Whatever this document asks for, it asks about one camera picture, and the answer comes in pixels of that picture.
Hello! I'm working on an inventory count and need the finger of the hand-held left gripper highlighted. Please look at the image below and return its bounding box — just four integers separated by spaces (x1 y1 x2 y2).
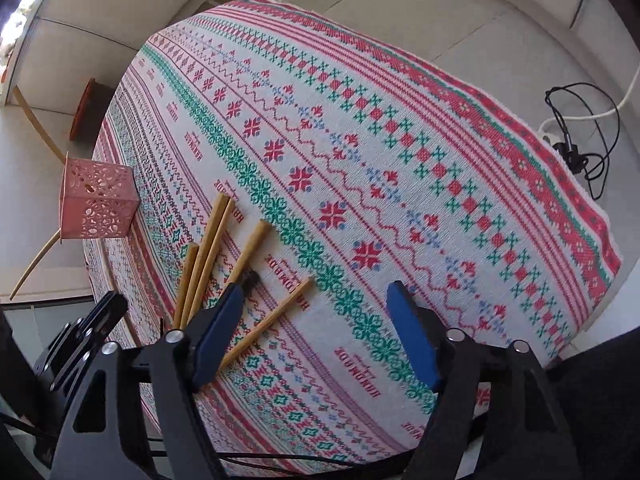
49 346 102 397
35 292 129 377

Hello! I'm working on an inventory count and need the patterned red green tablecloth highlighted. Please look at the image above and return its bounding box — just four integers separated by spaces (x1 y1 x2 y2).
82 0 623 466

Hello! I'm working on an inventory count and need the black power adapter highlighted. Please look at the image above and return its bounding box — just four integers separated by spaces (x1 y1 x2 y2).
552 141 591 171

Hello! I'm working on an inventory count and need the white cable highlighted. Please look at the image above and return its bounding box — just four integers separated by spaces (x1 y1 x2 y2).
540 65 640 131

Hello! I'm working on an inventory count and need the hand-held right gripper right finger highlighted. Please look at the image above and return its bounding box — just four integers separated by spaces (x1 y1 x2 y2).
386 281 583 480

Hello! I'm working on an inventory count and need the long wooden stick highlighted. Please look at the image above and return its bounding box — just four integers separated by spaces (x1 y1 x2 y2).
9 85 71 301

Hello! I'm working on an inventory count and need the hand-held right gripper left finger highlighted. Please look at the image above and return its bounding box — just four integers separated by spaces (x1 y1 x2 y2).
50 282 246 480

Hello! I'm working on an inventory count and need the dark cloth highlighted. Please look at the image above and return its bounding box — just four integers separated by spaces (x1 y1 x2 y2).
545 327 640 480

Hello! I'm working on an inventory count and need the dark trash bin red liner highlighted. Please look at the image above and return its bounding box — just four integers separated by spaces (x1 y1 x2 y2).
69 77 116 143

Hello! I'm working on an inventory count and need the pink perforated utensil holder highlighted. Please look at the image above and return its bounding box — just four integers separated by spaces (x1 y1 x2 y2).
59 156 140 241

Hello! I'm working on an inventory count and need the white kitchen cabinet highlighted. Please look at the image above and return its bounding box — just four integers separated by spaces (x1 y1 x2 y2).
5 0 251 108

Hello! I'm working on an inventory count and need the thin black cable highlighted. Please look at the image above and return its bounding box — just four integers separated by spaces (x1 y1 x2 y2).
544 82 622 201

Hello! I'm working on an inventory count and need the white power strip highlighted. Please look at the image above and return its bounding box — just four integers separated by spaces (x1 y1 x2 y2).
539 119 567 145

